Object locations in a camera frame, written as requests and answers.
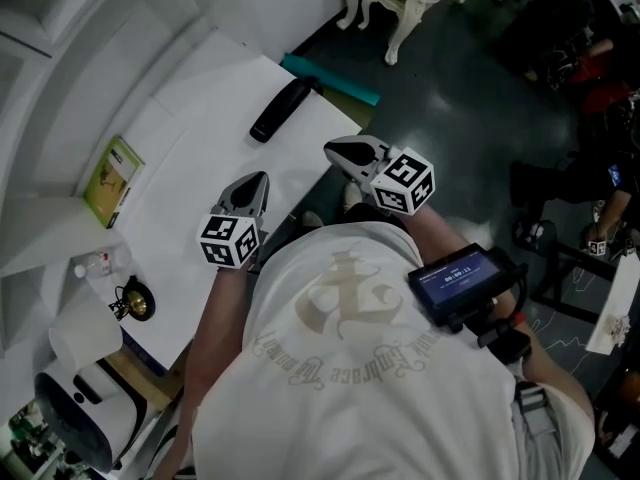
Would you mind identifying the person's right shoe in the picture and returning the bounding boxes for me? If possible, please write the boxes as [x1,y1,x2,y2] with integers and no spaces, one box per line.
[342,181,362,214]

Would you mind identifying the teal rolled mat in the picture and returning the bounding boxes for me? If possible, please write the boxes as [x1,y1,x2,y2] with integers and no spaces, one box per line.
[279,51,381,107]

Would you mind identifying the grey shoulder strap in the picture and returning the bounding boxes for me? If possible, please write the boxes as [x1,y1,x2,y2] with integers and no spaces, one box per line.
[512,380,554,449]

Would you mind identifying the white black-trimmed appliance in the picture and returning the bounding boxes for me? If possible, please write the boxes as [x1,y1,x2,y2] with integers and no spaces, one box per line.
[33,357,149,474]

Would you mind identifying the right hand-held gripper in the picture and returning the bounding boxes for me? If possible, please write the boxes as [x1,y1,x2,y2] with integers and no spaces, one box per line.
[323,135,436,218]

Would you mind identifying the person's left forearm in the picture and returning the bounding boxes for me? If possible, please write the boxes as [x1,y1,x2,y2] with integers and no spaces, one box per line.
[167,265,251,480]

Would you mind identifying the brown cardboard box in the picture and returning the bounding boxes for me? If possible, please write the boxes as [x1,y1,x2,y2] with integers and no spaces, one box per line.
[102,347,186,414]

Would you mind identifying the person's right forearm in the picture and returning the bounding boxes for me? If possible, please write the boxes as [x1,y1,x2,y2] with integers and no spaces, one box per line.
[399,207,596,419]

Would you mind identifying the black sandal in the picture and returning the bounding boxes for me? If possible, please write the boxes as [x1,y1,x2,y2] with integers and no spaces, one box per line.
[512,217,559,250]

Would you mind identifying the person's black shorts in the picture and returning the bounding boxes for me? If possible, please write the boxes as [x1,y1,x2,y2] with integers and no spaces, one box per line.
[292,200,416,249]

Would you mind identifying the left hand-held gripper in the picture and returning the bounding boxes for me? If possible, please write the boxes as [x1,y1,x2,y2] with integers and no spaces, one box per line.
[196,170,271,272]

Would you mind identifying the white flat board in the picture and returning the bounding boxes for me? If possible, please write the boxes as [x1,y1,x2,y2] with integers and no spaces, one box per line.
[584,255,640,357]

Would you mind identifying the clear plastic bottle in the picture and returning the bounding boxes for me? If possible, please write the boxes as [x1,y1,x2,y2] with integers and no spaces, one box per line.
[73,245,132,280]

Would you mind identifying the person's white printed t-shirt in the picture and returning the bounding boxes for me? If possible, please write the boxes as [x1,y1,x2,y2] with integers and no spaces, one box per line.
[189,220,596,480]

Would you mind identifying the dried flower bunch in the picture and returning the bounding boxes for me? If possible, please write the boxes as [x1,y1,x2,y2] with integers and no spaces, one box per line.
[602,312,631,344]

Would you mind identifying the black metal frame stand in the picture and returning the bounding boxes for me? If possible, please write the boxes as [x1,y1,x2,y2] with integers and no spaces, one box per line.
[529,240,616,324]

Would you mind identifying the brass table lamp white shade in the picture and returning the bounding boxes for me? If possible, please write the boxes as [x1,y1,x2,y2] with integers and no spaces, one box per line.
[48,275,156,375]

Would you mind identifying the green book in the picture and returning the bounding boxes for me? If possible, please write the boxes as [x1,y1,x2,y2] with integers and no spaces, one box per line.
[82,135,147,230]

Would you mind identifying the white desk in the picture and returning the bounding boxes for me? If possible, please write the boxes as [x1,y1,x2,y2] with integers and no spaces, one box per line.
[49,32,363,375]

